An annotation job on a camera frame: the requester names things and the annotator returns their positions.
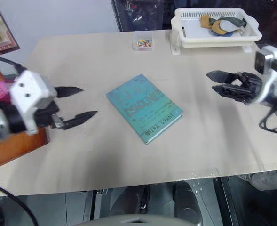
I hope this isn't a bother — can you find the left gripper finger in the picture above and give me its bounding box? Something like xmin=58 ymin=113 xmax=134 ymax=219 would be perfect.
xmin=63 ymin=110 xmax=98 ymax=130
xmin=55 ymin=86 xmax=84 ymax=99

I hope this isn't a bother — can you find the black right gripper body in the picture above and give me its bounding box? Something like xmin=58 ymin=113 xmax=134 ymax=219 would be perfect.
xmin=232 ymin=71 xmax=263 ymax=105

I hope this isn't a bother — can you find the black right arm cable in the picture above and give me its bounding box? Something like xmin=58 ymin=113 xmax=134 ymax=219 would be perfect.
xmin=258 ymin=105 xmax=277 ymax=135

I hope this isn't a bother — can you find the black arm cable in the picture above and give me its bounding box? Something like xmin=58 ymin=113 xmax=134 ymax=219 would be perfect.
xmin=258 ymin=105 xmax=277 ymax=135
xmin=0 ymin=54 xmax=28 ymax=73

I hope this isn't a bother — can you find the grey-green fabric strap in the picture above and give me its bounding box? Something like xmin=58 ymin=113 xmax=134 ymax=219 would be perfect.
xmin=209 ymin=17 xmax=248 ymax=27

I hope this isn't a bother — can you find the dark glass display cabinet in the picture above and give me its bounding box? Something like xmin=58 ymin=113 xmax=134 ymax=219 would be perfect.
xmin=111 ymin=0 xmax=277 ymax=32

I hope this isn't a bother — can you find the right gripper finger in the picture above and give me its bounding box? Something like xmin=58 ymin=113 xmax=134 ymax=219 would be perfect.
xmin=206 ymin=70 xmax=238 ymax=83
xmin=211 ymin=84 xmax=245 ymax=102

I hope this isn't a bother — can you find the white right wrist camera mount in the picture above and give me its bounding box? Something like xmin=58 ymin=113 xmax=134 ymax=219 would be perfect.
xmin=254 ymin=45 xmax=277 ymax=105

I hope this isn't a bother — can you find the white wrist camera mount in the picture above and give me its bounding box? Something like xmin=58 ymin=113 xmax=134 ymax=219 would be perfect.
xmin=254 ymin=45 xmax=277 ymax=105
xmin=10 ymin=70 xmax=57 ymax=135

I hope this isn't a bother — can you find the tan cloth piece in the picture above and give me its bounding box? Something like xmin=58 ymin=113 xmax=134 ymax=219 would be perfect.
xmin=200 ymin=14 xmax=216 ymax=30

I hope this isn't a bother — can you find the pale round cloth piece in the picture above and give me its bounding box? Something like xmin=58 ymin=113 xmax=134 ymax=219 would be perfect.
xmin=219 ymin=20 xmax=236 ymax=32

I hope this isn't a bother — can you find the black metal table frame bar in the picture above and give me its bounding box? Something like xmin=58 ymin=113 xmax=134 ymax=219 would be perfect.
xmin=212 ymin=176 xmax=239 ymax=226

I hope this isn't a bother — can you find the white plastic basket tray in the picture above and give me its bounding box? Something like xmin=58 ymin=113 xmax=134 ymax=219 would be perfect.
xmin=169 ymin=8 xmax=263 ymax=56

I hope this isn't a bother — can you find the teal hardcover Deadline book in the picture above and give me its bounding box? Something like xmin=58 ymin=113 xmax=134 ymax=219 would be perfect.
xmin=105 ymin=73 xmax=184 ymax=145

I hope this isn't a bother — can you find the black looping cable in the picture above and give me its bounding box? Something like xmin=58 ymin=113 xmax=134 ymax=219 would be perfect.
xmin=0 ymin=180 xmax=38 ymax=226

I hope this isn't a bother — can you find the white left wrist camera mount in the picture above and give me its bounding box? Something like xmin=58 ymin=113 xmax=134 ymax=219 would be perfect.
xmin=10 ymin=70 xmax=57 ymax=135

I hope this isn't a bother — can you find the clear box of colourful bits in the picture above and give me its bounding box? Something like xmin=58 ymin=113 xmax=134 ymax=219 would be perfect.
xmin=131 ymin=30 xmax=156 ymax=52

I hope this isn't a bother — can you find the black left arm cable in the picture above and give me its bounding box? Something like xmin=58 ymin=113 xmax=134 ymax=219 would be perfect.
xmin=0 ymin=54 xmax=28 ymax=73

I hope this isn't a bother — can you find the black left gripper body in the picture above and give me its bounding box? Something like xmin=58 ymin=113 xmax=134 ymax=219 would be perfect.
xmin=33 ymin=94 xmax=67 ymax=130

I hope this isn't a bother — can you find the blue cloth piece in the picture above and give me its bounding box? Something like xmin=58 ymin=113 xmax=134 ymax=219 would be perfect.
xmin=211 ymin=28 xmax=234 ymax=38

